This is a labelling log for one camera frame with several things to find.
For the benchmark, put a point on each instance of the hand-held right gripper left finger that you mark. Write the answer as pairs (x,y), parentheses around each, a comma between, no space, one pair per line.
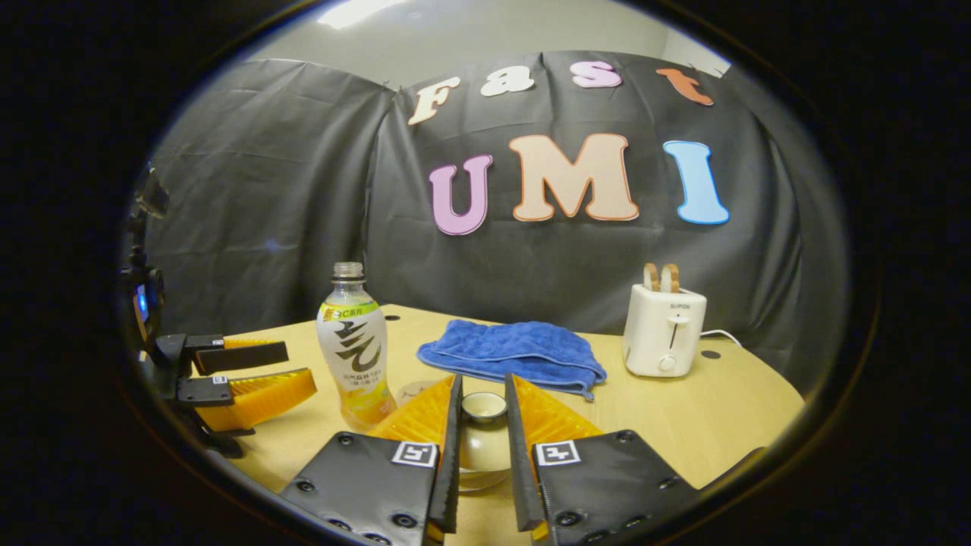
(447,455)

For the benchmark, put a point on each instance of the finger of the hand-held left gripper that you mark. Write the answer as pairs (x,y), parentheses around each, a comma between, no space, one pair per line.
(250,394)
(243,356)

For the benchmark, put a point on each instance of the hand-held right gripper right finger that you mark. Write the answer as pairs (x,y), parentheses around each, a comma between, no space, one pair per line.
(517,455)

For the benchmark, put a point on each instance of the cream teacup lid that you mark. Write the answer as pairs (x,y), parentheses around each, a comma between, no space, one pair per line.
(484,440)

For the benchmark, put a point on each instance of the clear labelled water bottle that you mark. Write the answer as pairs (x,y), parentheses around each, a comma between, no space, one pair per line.
(356,356)

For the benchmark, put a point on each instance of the blue towel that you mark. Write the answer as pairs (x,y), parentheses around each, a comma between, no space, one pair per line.
(508,349)

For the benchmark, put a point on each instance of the black backdrop cloth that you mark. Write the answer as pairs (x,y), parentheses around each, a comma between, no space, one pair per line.
(265,212)

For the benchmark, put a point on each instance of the white toaster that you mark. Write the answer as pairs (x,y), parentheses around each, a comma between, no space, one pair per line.
(660,334)

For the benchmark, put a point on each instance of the bread slice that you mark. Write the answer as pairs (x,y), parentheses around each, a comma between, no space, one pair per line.
(651,278)
(670,278)

